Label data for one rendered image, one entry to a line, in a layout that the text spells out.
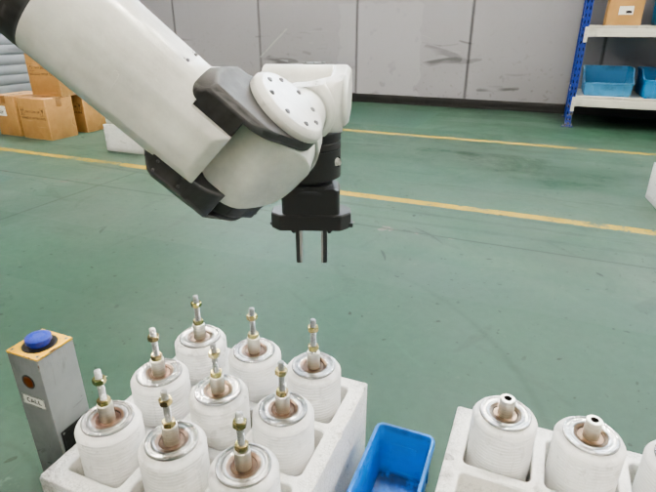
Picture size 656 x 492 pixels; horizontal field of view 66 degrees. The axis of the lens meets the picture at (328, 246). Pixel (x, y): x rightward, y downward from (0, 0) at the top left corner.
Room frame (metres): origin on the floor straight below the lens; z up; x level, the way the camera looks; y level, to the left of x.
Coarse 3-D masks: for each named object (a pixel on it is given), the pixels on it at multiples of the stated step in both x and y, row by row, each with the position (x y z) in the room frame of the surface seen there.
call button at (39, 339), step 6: (42, 330) 0.72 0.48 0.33; (30, 336) 0.70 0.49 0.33; (36, 336) 0.70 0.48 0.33; (42, 336) 0.70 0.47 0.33; (48, 336) 0.70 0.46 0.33; (24, 342) 0.68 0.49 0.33; (30, 342) 0.68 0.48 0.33; (36, 342) 0.68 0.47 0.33; (42, 342) 0.69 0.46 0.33; (48, 342) 0.70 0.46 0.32
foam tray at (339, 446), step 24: (360, 384) 0.76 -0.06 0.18; (360, 408) 0.73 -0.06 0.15; (336, 432) 0.64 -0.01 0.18; (360, 432) 0.74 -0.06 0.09; (72, 456) 0.59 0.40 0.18; (216, 456) 0.59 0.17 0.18; (312, 456) 0.59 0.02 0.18; (336, 456) 0.62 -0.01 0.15; (360, 456) 0.74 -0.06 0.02; (48, 480) 0.55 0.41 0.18; (72, 480) 0.54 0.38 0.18; (288, 480) 0.54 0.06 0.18; (312, 480) 0.54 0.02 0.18; (336, 480) 0.62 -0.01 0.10
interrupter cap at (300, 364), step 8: (304, 352) 0.76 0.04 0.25; (320, 352) 0.76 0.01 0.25; (296, 360) 0.74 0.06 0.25; (304, 360) 0.74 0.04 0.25; (320, 360) 0.74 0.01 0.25; (328, 360) 0.74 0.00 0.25; (296, 368) 0.71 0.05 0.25; (304, 368) 0.72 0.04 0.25; (320, 368) 0.72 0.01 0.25; (328, 368) 0.71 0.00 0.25; (304, 376) 0.69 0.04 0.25; (312, 376) 0.69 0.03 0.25; (320, 376) 0.69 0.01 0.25
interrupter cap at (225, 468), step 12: (252, 444) 0.54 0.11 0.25; (228, 456) 0.52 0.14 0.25; (252, 456) 0.52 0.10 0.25; (264, 456) 0.52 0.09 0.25; (216, 468) 0.50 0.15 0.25; (228, 468) 0.50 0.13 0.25; (252, 468) 0.50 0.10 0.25; (264, 468) 0.50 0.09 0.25; (228, 480) 0.48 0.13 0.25; (240, 480) 0.48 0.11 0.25; (252, 480) 0.48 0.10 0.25
